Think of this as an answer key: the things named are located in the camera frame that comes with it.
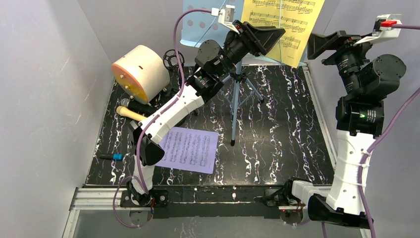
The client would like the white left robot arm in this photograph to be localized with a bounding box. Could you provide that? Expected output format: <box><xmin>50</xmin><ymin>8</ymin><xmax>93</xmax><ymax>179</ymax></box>
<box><xmin>127</xmin><ymin>20</ymin><xmax>286</xmax><ymax>206</ymax></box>

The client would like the white and orange drum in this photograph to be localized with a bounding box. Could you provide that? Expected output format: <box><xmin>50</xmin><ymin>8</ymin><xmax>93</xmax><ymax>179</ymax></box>
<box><xmin>111</xmin><ymin>45</ymin><xmax>170</xmax><ymax>104</ymax></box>

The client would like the beige microphone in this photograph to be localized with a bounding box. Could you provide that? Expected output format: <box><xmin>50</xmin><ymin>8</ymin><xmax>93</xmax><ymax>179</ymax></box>
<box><xmin>116</xmin><ymin>106</ymin><xmax>147</xmax><ymax>121</ymax></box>

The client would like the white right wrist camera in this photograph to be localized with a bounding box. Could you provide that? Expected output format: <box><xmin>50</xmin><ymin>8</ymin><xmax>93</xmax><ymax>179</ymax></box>
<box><xmin>354</xmin><ymin>14</ymin><xmax>402</xmax><ymax>45</ymax></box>

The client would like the black tripod microphone stand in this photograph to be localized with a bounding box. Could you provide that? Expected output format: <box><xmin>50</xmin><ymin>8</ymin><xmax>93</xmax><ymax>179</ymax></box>
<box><xmin>162</xmin><ymin>49</ymin><xmax>180</xmax><ymax>74</ymax></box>

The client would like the black and blue marker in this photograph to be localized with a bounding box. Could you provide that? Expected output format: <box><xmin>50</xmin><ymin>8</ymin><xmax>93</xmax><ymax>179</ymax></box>
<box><xmin>97</xmin><ymin>153</ymin><xmax>123</xmax><ymax>161</ymax></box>

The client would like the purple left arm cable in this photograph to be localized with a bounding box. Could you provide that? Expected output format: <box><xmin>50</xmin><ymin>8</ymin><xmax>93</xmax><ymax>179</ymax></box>
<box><xmin>112</xmin><ymin>8</ymin><xmax>214</xmax><ymax>229</ymax></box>

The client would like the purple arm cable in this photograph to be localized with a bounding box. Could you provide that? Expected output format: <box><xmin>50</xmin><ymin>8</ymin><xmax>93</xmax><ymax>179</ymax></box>
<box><xmin>321</xmin><ymin>23</ymin><xmax>420</xmax><ymax>238</ymax></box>
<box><xmin>112</xmin><ymin>8</ymin><xmax>214</xmax><ymax>229</ymax></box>

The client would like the yellow sheet music page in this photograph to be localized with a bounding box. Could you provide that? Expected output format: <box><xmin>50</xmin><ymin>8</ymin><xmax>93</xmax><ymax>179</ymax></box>
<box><xmin>241</xmin><ymin>0</ymin><xmax>324</xmax><ymax>68</ymax></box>

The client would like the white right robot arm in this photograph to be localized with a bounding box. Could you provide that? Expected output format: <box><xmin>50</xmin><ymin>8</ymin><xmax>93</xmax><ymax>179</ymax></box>
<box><xmin>285</xmin><ymin>21</ymin><xmax>406</xmax><ymax>229</ymax></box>

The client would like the lavender sheet music page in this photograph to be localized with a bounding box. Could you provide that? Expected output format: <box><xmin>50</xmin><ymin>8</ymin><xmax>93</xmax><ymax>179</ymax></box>
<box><xmin>156</xmin><ymin>127</ymin><xmax>219</xmax><ymax>174</ymax></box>

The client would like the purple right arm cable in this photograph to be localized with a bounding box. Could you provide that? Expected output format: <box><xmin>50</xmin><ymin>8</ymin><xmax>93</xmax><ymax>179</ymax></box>
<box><xmin>321</xmin><ymin>23</ymin><xmax>420</xmax><ymax>238</ymax></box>

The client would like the aluminium frame rail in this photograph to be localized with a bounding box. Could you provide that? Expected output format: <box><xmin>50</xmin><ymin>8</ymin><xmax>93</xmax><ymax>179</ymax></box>
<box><xmin>61</xmin><ymin>185</ymin><xmax>373</xmax><ymax>238</ymax></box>

